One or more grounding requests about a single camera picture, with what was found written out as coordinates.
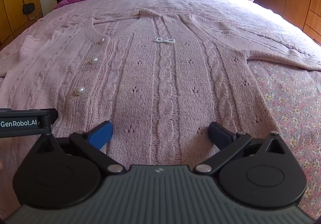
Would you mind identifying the wooden dresser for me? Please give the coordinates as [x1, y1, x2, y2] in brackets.
[254, 0, 321, 45]

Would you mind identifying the pink knitted cardigan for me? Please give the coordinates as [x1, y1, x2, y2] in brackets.
[0, 8, 321, 167]

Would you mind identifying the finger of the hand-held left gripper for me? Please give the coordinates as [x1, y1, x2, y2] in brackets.
[41, 109, 59, 134]

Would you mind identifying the pink floral bed sheet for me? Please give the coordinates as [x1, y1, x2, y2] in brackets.
[0, 0, 321, 217]

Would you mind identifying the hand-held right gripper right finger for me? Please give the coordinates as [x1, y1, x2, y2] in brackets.
[194, 122, 288, 175]

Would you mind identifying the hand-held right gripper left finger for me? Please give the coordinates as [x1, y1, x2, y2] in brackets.
[35, 121, 125, 175]

